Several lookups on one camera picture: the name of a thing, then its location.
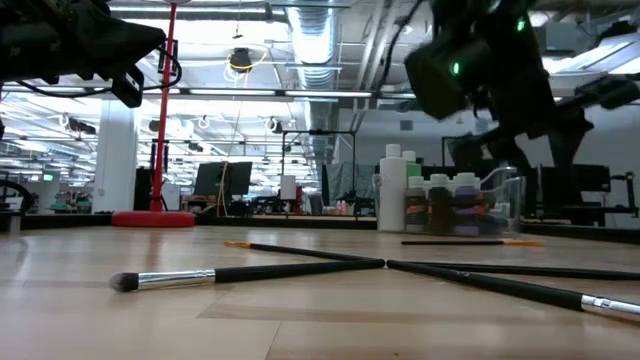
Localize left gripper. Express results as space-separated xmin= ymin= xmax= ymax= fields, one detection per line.
xmin=27 ymin=0 xmax=168 ymax=84

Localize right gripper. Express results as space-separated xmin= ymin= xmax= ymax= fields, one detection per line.
xmin=403 ymin=37 xmax=640 ymax=174

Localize small purple paint bottle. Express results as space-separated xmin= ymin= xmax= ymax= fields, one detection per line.
xmin=453 ymin=172 xmax=483 ymax=238

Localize small dark paint bottle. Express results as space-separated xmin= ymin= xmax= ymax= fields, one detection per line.
xmin=405 ymin=175 xmax=428 ymax=235
xmin=427 ymin=173 xmax=453 ymax=236

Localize large green bottle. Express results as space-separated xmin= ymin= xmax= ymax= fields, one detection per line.
xmin=403 ymin=149 xmax=425 ymax=178

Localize thin plain black paintbrush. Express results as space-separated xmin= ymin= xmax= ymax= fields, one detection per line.
xmin=399 ymin=259 xmax=640 ymax=282

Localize black paintbrush orange fan tip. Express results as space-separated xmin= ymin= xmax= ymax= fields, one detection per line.
xmin=400 ymin=239 xmax=545 ymax=248

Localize black brush white print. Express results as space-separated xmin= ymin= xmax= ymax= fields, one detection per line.
xmin=386 ymin=259 xmax=640 ymax=324

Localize large white bottle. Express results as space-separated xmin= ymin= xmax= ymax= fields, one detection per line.
xmin=378 ymin=143 xmax=408 ymax=233

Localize black brush dark bristles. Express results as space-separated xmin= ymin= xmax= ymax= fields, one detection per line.
xmin=108 ymin=258 xmax=387 ymax=295

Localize black computer monitor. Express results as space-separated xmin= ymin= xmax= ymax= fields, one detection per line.
xmin=229 ymin=161 xmax=254 ymax=197
xmin=528 ymin=164 xmax=571 ymax=211
xmin=193 ymin=162 xmax=232 ymax=197
xmin=571 ymin=163 xmax=612 ymax=194

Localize clear plastic bin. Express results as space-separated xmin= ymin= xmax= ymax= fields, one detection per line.
xmin=372 ymin=165 xmax=527 ymax=239

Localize red desk lamp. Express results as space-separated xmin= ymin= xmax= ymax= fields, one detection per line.
xmin=110 ymin=0 xmax=197 ymax=229

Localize black curved hoop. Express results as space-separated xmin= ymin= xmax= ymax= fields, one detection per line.
xmin=0 ymin=178 xmax=35 ymax=216

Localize grey fabric cover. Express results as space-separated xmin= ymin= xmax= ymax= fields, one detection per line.
xmin=322 ymin=162 xmax=376 ymax=201

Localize ceiling strip light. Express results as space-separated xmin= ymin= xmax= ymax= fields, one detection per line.
xmin=0 ymin=85 xmax=640 ymax=105

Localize black paintbrush orange pointed tip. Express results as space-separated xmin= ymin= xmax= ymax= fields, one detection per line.
xmin=224 ymin=240 xmax=381 ymax=263

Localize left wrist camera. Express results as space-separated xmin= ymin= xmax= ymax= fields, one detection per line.
xmin=110 ymin=66 xmax=147 ymax=110

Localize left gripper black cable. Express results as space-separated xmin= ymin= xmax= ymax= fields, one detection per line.
xmin=13 ymin=43 xmax=184 ymax=99

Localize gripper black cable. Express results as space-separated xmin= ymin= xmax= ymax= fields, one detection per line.
xmin=13 ymin=43 xmax=184 ymax=99
xmin=375 ymin=0 xmax=427 ymax=94

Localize black ceiling cable reel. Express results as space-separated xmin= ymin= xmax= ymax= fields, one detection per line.
xmin=228 ymin=47 xmax=254 ymax=74

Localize yellow hanging cable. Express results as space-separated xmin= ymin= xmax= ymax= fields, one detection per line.
xmin=215 ymin=69 xmax=251 ymax=216

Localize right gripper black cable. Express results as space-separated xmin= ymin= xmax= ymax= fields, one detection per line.
xmin=375 ymin=0 xmax=427 ymax=94

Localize silver ventilation duct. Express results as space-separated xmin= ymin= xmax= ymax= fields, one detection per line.
xmin=285 ymin=0 xmax=344 ymax=166

